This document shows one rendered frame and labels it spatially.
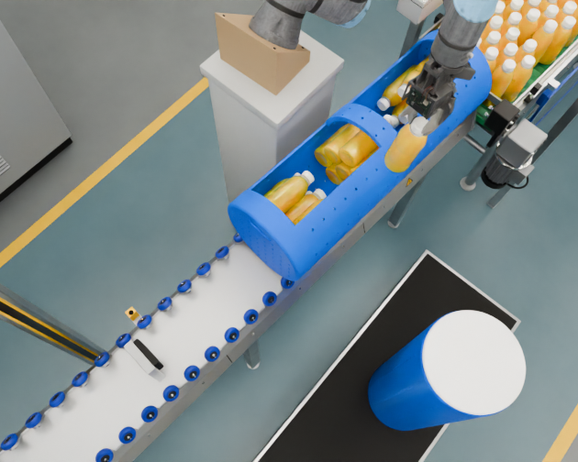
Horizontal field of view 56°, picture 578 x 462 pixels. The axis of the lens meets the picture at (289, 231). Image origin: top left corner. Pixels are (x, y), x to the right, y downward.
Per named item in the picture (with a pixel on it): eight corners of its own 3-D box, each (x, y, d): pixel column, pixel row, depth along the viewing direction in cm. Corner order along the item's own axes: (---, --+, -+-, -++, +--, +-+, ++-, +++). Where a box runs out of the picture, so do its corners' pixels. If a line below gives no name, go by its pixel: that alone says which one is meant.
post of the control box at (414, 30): (370, 147, 291) (416, 3, 198) (374, 142, 292) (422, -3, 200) (375, 151, 290) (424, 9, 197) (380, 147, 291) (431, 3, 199)
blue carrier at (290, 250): (230, 232, 167) (221, 188, 141) (410, 72, 193) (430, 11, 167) (296, 294, 159) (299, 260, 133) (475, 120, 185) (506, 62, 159)
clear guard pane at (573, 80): (494, 165, 236) (547, 97, 191) (592, 65, 259) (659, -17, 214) (495, 166, 236) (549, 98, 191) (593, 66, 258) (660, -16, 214)
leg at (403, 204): (384, 223, 274) (416, 160, 216) (392, 215, 275) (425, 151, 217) (394, 230, 272) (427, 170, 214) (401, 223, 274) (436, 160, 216)
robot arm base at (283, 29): (238, 20, 154) (251, -14, 149) (272, 27, 166) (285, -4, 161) (272, 46, 148) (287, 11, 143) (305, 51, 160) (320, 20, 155)
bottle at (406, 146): (413, 159, 141) (439, 122, 124) (402, 179, 139) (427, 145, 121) (389, 145, 142) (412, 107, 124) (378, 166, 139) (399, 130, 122)
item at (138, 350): (137, 357, 154) (123, 346, 139) (148, 346, 155) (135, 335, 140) (160, 382, 151) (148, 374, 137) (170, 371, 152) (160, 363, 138)
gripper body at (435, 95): (398, 101, 113) (417, 55, 103) (424, 84, 117) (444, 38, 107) (426, 123, 111) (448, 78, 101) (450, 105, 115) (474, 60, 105)
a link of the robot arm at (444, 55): (453, 19, 103) (487, 43, 101) (444, 39, 107) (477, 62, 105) (429, 33, 100) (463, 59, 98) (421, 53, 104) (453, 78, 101)
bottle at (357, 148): (354, 173, 157) (395, 136, 162) (355, 159, 151) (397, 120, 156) (336, 160, 160) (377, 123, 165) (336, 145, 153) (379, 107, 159)
